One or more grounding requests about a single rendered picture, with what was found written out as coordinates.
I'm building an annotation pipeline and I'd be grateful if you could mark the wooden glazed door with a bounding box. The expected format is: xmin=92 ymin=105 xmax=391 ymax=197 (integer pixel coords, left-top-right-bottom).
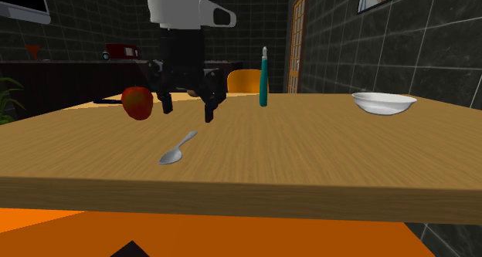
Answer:
xmin=287 ymin=0 xmax=308 ymax=95

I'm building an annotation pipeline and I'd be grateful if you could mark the green house plant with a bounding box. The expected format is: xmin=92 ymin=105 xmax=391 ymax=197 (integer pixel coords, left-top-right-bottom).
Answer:
xmin=0 ymin=76 xmax=26 ymax=127

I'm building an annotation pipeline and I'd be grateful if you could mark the teal bottle with white cap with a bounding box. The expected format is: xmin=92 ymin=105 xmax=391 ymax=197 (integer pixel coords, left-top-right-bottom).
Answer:
xmin=258 ymin=46 xmax=270 ymax=108

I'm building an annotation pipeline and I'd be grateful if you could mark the wooden table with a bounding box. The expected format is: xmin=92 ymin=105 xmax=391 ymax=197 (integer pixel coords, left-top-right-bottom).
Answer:
xmin=0 ymin=92 xmax=482 ymax=226

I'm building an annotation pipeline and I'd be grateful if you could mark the dark kitchen counter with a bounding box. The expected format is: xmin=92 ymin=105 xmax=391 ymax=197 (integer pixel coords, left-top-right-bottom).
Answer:
xmin=0 ymin=42 xmax=244 ymax=121

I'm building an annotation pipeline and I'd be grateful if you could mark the silver spoon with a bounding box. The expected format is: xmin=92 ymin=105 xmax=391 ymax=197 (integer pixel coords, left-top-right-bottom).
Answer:
xmin=158 ymin=130 xmax=199 ymax=166

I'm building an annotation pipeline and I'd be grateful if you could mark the white bowl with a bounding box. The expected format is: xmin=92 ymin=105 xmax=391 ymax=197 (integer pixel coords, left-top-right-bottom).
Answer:
xmin=351 ymin=91 xmax=418 ymax=117

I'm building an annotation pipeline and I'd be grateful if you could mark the white framed window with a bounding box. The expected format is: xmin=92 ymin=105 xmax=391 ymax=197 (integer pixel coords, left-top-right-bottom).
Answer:
xmin=0 ymin=0 xmax=52 ymax=25

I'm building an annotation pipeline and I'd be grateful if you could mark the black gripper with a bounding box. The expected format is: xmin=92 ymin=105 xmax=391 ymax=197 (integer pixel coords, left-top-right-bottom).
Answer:
xmin=145 ymin=27 xmax=229 ymax=124

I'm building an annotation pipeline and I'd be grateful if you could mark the yellow chair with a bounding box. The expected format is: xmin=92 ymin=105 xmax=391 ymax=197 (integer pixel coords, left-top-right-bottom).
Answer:
xmin=226 ymin=69 xmax=270 ymax=95

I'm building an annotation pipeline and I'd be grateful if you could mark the red apple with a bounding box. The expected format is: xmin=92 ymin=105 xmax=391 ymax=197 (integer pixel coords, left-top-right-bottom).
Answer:
xmin=120 ymin=85 xmax=154 ymax=121

